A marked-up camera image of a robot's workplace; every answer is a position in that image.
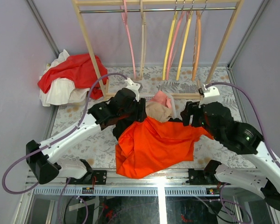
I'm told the pink hanger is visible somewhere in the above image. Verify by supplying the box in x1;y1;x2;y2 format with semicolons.
165;0;186;80
120;0;137;79

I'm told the pink garment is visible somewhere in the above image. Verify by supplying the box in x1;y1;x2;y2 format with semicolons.
150;91;172;109

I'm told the orange wavy hanger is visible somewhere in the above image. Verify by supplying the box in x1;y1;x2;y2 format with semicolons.
191;0;208;81

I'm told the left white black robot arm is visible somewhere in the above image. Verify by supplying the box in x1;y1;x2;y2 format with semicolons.
26;88;146;184

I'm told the aluminium rail frame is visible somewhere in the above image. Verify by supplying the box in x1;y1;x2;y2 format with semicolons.
13;168;248;224

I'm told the yellow hanger left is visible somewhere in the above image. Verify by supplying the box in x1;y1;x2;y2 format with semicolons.
162;0;178;81

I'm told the white cloth pile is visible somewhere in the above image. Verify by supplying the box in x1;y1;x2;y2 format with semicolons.
39;49;91;107

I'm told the orange t shirt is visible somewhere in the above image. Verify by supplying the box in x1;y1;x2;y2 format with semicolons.
115;117;212;179

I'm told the black garment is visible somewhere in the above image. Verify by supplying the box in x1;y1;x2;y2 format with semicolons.
112;118;135;140

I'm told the wooden clothes rack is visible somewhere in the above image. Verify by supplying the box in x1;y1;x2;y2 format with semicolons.
71;0;245;103

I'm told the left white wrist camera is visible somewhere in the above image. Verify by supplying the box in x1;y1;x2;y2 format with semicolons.
125;78;143;102

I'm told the beige wooden hanger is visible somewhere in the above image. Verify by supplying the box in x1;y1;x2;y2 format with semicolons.
140;0;147;80

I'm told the pink hanger right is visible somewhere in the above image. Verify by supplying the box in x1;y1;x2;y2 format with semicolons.
165;0;186;80

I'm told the pink hanger left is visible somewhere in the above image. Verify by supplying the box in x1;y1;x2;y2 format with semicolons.
120;0;137;79

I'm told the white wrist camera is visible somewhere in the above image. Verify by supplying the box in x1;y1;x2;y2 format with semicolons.
125;78;143;102
198;84;220;108

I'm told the red cloth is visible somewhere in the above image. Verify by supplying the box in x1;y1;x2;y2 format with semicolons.
38;54;98;93

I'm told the yellow hanger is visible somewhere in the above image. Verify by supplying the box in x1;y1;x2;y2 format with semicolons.
162;0;178;81
176;0;195;81

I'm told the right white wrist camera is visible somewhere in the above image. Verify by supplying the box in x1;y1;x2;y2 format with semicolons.
198;84;220;108

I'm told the white laundry basket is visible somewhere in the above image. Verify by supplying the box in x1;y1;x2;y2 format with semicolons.
140;92;177;119

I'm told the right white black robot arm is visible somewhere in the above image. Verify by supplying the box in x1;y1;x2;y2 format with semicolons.
181;101;280;211

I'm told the beige garment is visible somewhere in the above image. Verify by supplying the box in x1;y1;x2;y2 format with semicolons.
146;101;173;123

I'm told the yellow hanger right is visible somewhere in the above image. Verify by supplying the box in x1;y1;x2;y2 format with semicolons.
176;0;195;81

